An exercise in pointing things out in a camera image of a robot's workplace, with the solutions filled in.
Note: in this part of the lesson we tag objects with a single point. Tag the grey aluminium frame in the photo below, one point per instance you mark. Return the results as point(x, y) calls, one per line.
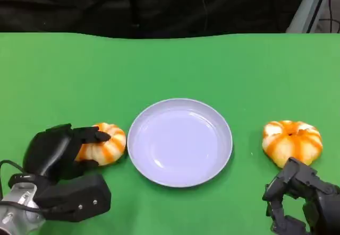
point(305, 9)

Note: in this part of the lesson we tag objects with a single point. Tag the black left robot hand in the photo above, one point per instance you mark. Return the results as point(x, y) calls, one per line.
point(50, 152)

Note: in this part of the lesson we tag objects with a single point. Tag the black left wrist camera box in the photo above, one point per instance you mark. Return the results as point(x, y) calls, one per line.
point(79, 198)

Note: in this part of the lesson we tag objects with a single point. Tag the lilac plate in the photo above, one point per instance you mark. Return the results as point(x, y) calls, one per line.
point(180, 144)

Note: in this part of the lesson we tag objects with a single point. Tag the black curtain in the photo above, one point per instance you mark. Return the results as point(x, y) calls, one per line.
point(106, 4)

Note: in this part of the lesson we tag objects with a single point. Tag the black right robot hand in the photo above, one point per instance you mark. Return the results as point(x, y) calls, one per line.
point(300, 176)

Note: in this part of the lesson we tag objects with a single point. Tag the orange white toy bread roll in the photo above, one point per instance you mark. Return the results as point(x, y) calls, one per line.
point(114, 144)
point(289, 142)

